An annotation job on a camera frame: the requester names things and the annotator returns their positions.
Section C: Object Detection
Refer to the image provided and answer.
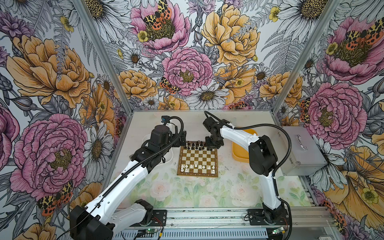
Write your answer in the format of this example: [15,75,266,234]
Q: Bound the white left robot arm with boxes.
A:
[69,123,186,240]

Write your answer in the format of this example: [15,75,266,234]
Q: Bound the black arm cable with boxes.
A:
[56,115,185,240]
[203,110,293,240]

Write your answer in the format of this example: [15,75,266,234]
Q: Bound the wooden chess board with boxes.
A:
[177,141,219,178]

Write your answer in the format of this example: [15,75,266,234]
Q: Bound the aluminium corner post right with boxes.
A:
[271,0,341,114]

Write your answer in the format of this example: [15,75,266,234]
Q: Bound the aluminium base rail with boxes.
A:
[164,207,336,229]

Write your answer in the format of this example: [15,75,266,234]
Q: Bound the floral table mat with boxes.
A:
[116,149,311,208]

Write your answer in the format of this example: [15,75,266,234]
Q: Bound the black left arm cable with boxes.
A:
[56,115,185,240]

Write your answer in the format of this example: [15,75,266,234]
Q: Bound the yellow plastic bin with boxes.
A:
[228,129,259,163]

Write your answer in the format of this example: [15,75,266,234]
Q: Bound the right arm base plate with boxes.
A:
[245,209,289,226]

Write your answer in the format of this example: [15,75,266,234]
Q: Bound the grey metal box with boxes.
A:
[281,126,327,176]

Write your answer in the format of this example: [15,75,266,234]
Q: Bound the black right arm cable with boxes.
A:
[203,110,293,240]

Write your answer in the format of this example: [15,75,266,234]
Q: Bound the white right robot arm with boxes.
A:
[203,111,292,225]

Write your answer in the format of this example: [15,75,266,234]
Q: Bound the white cable duct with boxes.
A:
[113,228,269,240]

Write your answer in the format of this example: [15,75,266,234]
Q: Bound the aluminium corner post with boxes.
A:
[70,0,134,115]
[271,0,341,114]

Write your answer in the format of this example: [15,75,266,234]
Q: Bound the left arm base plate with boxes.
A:
[139,210,168,227]

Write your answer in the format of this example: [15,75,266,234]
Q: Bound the aluminium corner post left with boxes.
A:
[70,0,134,115]

